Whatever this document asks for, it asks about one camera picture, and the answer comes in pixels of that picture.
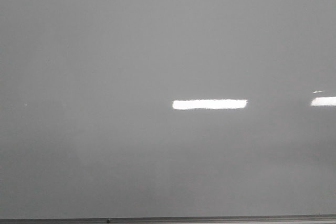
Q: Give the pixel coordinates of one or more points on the white whiteboard with aluminium frame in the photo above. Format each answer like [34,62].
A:
[166,108]

